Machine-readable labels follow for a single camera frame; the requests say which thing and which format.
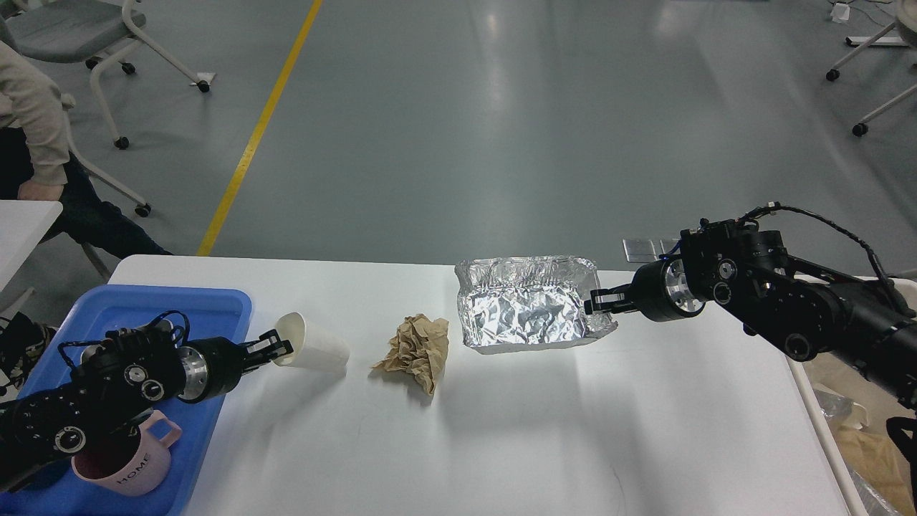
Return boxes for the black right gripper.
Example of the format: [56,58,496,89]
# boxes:
[584,258,706,323]

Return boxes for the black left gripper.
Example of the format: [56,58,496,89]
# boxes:
[177,330,294,403]

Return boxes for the white paper cup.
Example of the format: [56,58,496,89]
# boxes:
[273,312,350,373]

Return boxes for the aluminium foil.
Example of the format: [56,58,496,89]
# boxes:
[454,255,618,355]

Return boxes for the brown paper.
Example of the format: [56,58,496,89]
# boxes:
[371,314,449,396]

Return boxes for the pink mug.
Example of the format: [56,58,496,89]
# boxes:
[71,409,183,497]

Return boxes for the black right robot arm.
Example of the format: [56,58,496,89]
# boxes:
[584,203,916,409]

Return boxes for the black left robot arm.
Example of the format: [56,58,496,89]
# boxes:
[2,311,294,491]

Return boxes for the person's hand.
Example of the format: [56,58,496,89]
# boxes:
[16,180,65,202]

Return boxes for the floor socket plate left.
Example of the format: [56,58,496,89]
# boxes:
[622,239,659,264]

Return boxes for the floor socket plate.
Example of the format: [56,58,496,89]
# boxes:
[661,239,681,257]
[622,239,659,264]

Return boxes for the blue plastic tray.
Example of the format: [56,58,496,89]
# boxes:
[1,285,252,515]

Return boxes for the floor socket plate right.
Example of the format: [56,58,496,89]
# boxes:
[661,239,681,257]

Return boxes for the beige waste bin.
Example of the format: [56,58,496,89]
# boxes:
[784,275,917,516]

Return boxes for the white side table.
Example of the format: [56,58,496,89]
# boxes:
[1,200,62,288]

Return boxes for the person in beige sweater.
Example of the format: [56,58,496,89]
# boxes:
[1,42,169,259]

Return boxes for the grey office chair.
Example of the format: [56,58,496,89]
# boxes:
[4,0,211,151]

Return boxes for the white chair base right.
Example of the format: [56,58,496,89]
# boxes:
[826,0,917,137]

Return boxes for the black cables at left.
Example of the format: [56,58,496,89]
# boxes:
[0,312,58,395]

